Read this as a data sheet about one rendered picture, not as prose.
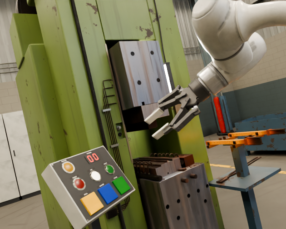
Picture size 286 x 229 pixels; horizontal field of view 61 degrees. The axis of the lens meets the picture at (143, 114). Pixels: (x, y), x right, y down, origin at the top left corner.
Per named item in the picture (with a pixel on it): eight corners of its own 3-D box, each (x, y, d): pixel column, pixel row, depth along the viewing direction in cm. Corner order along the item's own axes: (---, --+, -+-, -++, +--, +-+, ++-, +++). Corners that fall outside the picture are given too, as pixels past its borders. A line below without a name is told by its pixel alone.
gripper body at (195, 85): (215, 99, 78) (193, 117, 80) (202, 84, 84) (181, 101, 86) (206, 87, 73) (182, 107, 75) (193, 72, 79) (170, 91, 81)
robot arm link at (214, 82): (216, 74, 83) (202, 85, 85) (205, 58, 77) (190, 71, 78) (231, 89, 77) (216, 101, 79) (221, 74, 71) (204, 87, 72)
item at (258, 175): (281, 170, 162) (280, 167, 162) (246, 191, 141) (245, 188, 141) (242, 167, 188) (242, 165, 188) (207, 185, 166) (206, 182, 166)
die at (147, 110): (169, 115, 157) (166, 101, 157) (144, 121, 145) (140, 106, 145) (135, 121, 191) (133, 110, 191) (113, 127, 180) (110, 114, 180)
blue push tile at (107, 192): (118, 196, 108) (109, 182, 110) (107, 203, 102) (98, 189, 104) (116, 198, 109) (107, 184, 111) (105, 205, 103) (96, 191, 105)
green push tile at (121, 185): (131, 188, 116) (121, 175, 118) (122, 194, 110) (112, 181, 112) (128, 190, 117) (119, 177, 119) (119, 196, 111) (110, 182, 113)
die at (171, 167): (181, 169, 156) (179, 156, 156) (157, 179, 145) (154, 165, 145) (145, 166, 191) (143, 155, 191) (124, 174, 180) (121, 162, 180)
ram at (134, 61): (181, 97, 164) (168, 40, 164) (134, 107, 143) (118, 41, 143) (146, 107, 199) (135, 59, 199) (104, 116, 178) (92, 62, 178)
